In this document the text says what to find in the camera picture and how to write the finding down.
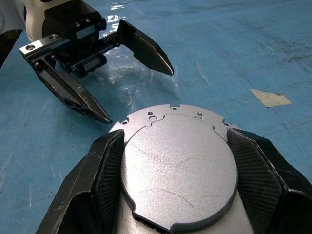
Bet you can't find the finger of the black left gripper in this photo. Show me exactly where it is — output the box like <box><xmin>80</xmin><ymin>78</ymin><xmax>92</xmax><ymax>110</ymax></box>
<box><xmin>116</xmin><ymin>19</ymin><xmax>174</xmax><ymax>77</ymax></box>
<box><xmin>34</xmin><ymin>59</ymin><xmax>113</xmax><ymax>125</ymax></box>

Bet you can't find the round motor housing lid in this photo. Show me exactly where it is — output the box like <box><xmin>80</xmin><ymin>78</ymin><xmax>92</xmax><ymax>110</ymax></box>
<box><xmin>108</xmin><ymin>104</ymin><xmax>242</xmax><ymax>231</ymax></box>

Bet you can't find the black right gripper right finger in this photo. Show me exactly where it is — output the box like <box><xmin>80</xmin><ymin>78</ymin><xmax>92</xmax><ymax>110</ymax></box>
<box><xmin>226</xmin><ymin>128</ymin><xmax>312</xmax><ymax>234</ymax></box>

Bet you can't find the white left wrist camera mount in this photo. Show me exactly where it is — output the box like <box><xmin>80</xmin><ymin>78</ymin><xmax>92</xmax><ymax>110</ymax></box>
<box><xmin>24</xmin><ymin>0</ymin><xmax>59</xmax><ymax>42</ymax></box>

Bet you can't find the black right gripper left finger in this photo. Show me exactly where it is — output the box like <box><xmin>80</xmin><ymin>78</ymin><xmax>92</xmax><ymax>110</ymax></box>
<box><xmin>36</xmin><ymin>129</ymin><xmax>125</xmax><ymax>234</ymax></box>

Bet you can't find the beige tape patch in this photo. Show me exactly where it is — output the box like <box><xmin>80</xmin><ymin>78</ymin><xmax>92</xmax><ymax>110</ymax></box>
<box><xmin>250</xmin><ymin>88</ymin><xmax>293</xmax><ymax>108</ymax></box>

